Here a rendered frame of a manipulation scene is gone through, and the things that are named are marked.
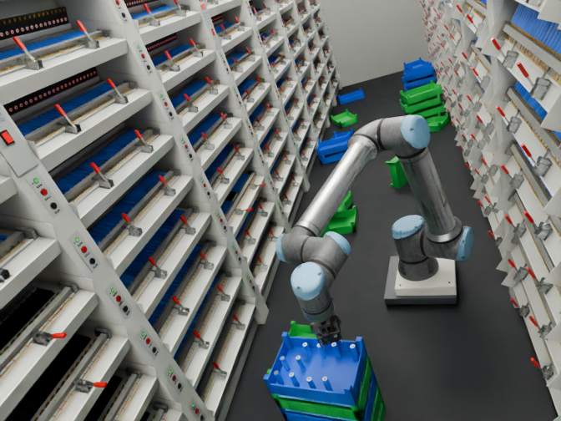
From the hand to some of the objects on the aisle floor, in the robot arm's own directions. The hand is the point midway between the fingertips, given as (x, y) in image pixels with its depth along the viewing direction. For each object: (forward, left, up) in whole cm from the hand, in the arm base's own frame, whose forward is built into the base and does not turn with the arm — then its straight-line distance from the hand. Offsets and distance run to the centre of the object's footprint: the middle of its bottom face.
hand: (330, 337), depth 132 cm
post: (+66, +15, -44) cm, 81 cm away
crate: (-14, -187, -40) cm, 192 cm away
